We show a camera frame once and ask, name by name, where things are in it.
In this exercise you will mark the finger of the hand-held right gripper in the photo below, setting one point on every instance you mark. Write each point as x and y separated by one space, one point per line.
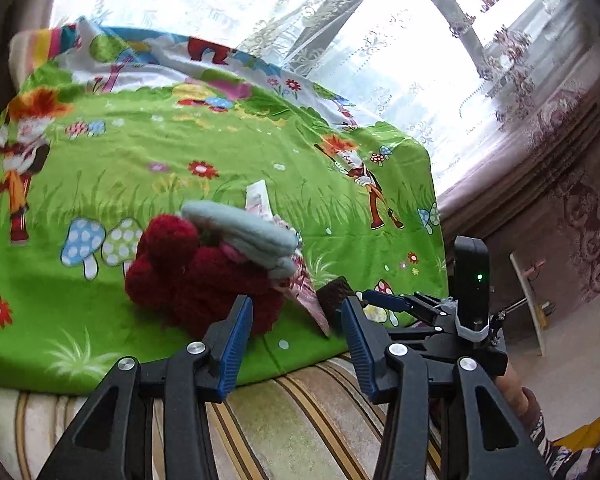
387 300

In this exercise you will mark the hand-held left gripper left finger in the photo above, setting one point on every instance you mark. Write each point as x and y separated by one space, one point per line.
232 345

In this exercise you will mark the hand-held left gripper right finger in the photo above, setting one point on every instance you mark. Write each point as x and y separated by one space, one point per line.
360 345

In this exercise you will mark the brown knitted cloth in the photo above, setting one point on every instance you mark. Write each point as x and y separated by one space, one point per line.
332 295

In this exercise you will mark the person's right forearm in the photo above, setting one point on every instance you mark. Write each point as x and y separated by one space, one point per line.
547 442

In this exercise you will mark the person's right hand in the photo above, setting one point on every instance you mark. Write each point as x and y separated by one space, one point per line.
511 390

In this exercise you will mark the white board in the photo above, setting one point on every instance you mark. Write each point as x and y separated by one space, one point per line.
527 300

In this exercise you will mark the pink floral cloth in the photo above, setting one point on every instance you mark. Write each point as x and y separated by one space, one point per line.
305 295

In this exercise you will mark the dark red knitted hat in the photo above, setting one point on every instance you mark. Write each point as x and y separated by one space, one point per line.
190 280

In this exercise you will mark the striped terry towel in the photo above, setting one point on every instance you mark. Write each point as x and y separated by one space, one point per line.
290 425

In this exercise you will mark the light blue towel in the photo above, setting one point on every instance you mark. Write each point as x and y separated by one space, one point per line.
240 232

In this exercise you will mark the patterned brown curtain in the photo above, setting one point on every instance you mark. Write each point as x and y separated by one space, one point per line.
580 210

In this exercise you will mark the white paper card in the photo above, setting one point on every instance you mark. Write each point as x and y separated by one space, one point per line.
257 197

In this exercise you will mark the yellow cushion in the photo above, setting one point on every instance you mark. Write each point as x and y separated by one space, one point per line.
587 435

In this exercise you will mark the green cartoon printed bedsheet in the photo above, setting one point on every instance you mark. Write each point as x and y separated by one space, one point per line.
130 150

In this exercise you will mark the white lace sheer curtain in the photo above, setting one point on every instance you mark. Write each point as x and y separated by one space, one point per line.
330 35

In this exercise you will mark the plain brown curtain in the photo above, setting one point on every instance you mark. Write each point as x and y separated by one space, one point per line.
10 35

